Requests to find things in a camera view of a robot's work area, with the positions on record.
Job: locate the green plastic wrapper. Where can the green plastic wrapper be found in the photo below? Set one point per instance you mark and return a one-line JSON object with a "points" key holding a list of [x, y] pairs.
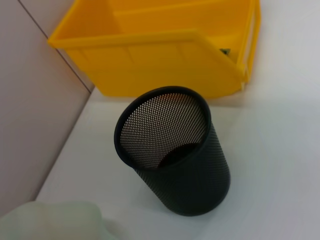
{"points": [[225, 51]]}

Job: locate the black mesh pen cup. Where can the black mesh pen cup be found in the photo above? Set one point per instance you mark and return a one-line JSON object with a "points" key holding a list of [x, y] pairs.
{"points": [[190, 180]]}

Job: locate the translucent green fruit bowl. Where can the translucent green fruit bowl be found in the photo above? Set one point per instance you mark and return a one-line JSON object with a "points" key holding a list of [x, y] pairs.
{"points": [[50, 220]]}

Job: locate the yellow plastic bin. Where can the yellow plastic bin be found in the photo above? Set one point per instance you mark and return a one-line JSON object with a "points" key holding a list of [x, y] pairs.
{"points": [[155, 65]]}

